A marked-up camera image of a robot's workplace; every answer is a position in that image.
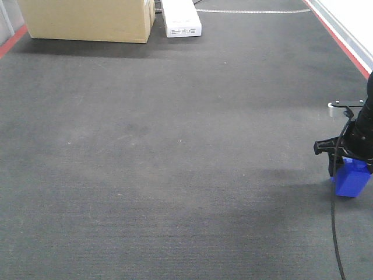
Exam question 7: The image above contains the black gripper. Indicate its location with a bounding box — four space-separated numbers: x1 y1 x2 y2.
314 121 372 177

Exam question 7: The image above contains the blue plastic bottle-shaped container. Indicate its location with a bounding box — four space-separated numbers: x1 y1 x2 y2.
331 157 372 198

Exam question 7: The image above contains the white long carton box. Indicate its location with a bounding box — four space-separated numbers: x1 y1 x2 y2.
161 0 202 38

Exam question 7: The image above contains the large cardboard box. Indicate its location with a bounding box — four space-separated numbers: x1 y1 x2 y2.
18 0 155 43

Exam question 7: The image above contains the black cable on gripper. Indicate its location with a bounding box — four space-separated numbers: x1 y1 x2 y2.
330 109 355 280

